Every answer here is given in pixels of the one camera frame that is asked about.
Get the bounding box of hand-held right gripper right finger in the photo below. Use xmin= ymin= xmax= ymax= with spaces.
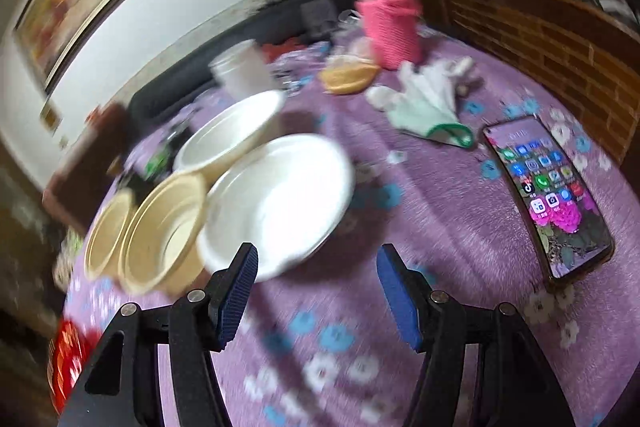
xmin=376 ymin=244 xmax=608 ymax=427

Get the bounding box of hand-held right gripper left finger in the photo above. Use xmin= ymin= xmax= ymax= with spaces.
xmin=59 ymin=243 xmax=259 ymax=427

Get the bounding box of beige bowl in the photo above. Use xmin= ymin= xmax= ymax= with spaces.
xmin=84 ymin=188 xmax=138 ymax=282
xmin=119 ymin=172 xmax=210 ymax=295

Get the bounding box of large white bowl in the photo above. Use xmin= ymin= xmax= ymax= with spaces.
xmin=197 ymin=133 xmax=357 ymax=283

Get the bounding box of red plate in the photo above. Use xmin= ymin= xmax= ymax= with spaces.
xmin=47 ymin=319 xmax=98 ymax=415

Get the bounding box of purple floral tablecloth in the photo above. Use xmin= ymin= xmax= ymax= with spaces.
xmin=62 ymin=22 xmax=640 ymax=427

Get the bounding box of smartphone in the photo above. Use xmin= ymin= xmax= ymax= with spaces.
xmin=482 ymin=114 xmax=615 ymax=283

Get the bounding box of white glove green cuff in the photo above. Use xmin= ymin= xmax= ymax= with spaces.
xmin=367 ymin=77 xmax=476 ymax=148

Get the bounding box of brown armchair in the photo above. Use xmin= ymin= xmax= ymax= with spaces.
xmin=42 ymin=104 xmax=136 ymax=233

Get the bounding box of black leather sofa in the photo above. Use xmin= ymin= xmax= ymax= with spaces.
xmin=130 ymin=0 xmax=361 ymax=122

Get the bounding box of white plastic jar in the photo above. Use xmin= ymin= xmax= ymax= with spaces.
xmin=209 ymin=39 xmax=276 ymax=100

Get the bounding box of bread in plastic bag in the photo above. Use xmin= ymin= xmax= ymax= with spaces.
xmin=320 ymin=54 xmax=381 ymax=95

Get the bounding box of red cloth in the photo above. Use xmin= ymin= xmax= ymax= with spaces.
xmin=260 ymin=39 xmax=301 ymax=62

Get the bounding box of pink knitted bottle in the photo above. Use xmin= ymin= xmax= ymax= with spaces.
xmin=352 ymin=0 xmax=423 ymax=70

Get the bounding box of brick counter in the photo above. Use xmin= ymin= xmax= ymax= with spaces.
xmin=420 ymin=0 xmax=640 ymax=168

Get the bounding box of small wall frame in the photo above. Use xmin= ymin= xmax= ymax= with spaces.
xmin=40 ymin=99 xmax=63 ymax=132

